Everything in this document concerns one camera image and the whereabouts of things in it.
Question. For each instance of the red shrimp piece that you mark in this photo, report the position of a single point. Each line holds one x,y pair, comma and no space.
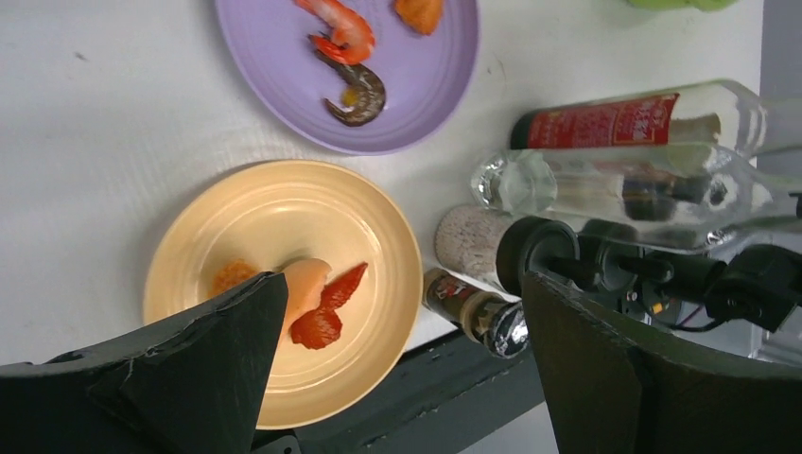
322,326

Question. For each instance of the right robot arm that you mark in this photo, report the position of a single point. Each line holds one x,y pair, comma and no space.
761,285

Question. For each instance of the pink sausage slice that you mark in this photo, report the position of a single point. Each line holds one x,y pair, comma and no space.
305,279

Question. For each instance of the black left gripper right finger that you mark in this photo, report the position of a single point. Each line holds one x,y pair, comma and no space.
615,385

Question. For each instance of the fried chicken piece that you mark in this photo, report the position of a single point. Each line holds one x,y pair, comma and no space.
231,275

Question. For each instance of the orange shrimp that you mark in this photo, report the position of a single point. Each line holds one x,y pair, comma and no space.
350,41

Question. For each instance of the orange chicken drumstick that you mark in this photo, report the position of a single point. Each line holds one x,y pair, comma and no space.
423,16

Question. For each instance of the red label sauce bottle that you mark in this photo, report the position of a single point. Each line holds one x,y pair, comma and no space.
720,112

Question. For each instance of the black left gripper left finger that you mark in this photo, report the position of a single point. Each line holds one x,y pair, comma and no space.
190,383

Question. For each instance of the orange plate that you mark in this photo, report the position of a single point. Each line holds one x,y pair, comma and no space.
271,214

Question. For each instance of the green plastic tub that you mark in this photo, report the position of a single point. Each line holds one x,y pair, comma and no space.
702,5

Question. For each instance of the purple plate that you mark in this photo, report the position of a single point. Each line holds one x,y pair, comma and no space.
421,78

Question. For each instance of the black lid spice jar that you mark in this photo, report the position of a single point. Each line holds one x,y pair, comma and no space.
499,249

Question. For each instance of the dark brown shrimp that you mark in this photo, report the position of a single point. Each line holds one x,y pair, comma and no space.
360,94

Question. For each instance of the small pepper shaker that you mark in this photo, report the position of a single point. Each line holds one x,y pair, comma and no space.
484,317

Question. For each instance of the clear glass oil bottle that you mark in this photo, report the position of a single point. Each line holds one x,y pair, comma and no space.
674,198

